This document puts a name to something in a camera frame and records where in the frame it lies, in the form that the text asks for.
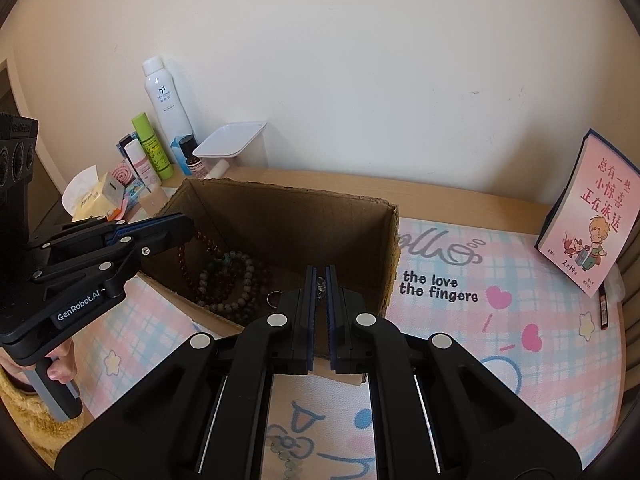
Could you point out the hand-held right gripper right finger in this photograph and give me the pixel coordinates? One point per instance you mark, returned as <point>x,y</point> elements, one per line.
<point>332,310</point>

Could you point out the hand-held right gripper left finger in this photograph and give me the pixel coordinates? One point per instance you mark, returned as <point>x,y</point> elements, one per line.
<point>312,310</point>

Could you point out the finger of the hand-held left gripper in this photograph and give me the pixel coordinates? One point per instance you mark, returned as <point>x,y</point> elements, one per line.
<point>165,242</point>
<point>165,221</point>

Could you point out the brown cardboard box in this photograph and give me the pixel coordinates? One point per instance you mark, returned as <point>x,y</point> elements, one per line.
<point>300,225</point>

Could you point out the person's left forearm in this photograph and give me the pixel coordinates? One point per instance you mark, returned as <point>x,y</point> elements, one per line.
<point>30,420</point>

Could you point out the person's left hand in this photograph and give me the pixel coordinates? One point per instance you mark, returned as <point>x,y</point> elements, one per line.
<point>61,370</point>

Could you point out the beige candle jar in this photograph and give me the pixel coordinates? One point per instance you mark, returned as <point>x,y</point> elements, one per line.
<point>152,200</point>

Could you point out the light blue packet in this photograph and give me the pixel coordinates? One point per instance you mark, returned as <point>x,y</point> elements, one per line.
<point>134,194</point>

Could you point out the white and pink bottle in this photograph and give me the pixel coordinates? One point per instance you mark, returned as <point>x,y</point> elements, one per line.
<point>142,165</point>

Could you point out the small dark glass bottle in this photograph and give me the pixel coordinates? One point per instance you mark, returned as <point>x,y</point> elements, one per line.
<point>192,165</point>

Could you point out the pink spiral round object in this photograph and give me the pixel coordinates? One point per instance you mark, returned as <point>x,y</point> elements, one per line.
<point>121,174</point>

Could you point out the small white tube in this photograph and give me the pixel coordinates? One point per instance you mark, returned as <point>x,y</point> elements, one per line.
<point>217,167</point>

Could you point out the green tube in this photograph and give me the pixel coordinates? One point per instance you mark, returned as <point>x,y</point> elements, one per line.
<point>150,147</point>

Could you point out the yellow tissue pack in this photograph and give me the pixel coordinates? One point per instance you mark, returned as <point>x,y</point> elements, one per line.
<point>90,195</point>

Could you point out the clear container with white lid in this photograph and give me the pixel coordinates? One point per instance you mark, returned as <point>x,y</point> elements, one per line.
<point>230,140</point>

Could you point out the tall white spray bottle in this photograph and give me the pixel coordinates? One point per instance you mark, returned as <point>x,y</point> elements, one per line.
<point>167,105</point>

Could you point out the pastel plaid cartoon mat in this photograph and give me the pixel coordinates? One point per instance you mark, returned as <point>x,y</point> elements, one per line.
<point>500,360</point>

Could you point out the black pen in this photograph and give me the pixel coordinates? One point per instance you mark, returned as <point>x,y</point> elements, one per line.
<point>603,305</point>

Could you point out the pink desk calendar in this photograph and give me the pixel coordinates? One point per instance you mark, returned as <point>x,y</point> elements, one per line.
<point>590,210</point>

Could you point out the clear plastic wrapper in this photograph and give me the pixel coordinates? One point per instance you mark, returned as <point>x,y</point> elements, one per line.
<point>617,287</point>

